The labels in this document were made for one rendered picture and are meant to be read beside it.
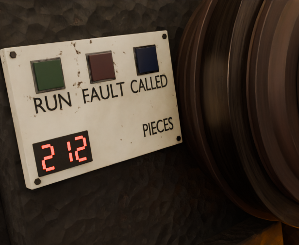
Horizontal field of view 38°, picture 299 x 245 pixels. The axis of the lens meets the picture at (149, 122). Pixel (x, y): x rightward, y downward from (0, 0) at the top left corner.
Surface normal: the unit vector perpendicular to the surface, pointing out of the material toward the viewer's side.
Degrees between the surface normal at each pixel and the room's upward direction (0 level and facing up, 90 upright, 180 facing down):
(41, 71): 90
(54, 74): 90
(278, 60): 71
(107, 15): 90
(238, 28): 90
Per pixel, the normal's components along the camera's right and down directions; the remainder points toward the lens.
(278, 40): -0.41, -0.26
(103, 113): 0.60, 0.04
